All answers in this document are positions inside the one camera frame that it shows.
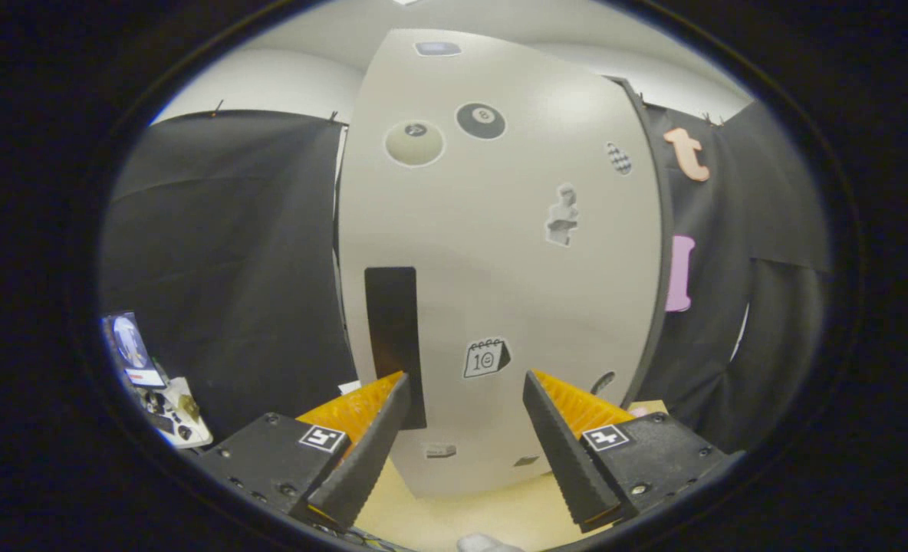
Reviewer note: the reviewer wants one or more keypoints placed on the black backdrop cloth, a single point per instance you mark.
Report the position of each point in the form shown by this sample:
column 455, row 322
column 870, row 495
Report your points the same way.
column 224, row 253

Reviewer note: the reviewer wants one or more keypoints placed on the tablet with lit screen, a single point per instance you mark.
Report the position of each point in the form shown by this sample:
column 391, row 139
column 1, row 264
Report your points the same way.
column 133, row 349

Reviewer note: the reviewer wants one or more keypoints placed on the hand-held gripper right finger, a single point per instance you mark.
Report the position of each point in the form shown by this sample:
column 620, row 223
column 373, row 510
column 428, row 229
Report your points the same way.
column 569, row 460

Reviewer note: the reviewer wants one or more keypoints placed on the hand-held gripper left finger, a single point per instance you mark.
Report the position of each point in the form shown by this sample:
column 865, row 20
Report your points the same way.
column 370, row 452

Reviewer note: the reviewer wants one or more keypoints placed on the grey shoe cabinet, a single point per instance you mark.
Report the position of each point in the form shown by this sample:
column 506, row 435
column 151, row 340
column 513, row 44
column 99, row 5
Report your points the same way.
column 667, row 230

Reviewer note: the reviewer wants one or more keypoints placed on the light grey shoe cabinet door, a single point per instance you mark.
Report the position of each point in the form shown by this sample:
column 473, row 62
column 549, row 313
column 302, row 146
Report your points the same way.
column 500, row 268

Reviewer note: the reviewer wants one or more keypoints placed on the white cluttered device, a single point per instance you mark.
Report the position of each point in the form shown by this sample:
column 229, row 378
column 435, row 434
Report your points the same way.
column 182, row 418

